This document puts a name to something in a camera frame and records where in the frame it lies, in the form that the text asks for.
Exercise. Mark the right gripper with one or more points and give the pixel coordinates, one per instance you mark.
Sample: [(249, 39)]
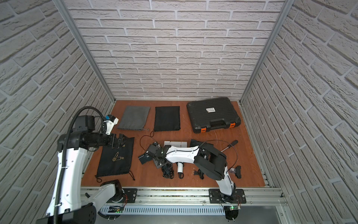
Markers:
[(156, 164)]

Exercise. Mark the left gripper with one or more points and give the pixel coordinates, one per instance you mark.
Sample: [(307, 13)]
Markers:
[(115, 140)]

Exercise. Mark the black printed drawstring pouch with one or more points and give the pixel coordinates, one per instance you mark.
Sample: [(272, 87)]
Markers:
[(116, 161)]

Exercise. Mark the dark green hair dryer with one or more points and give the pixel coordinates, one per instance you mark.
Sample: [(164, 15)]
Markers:
[(199, 173), (166, 167)]

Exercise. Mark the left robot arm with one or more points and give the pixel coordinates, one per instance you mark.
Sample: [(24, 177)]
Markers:
[(88, 128)]

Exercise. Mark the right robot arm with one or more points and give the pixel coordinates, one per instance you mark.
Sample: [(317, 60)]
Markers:
[(206, 157)]

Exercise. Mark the white hair dryer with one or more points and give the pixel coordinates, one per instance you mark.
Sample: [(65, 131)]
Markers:
[(179, 144)]

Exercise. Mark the grey fabric pouch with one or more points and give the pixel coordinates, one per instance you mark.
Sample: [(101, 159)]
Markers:
[(134, 118)]

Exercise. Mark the black fabric pouch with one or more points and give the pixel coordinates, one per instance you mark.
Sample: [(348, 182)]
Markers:
[(167, 118)]

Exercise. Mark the black plastic tool case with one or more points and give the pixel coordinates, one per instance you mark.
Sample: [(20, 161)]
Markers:
[(211, 114)]

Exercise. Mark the small black adapter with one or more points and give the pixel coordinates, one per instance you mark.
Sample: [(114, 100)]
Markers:
[(236, 171)]

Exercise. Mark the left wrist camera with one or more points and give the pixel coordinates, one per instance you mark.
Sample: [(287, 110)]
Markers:
[(110, 122)]

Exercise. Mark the aluminium rail frame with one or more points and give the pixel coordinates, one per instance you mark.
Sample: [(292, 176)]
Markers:
[(186, 201)]

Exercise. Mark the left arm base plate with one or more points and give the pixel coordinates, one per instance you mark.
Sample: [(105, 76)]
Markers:
[(128, 195)]

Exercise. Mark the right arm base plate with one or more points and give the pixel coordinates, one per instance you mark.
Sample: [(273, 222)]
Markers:
[(237, 197)]

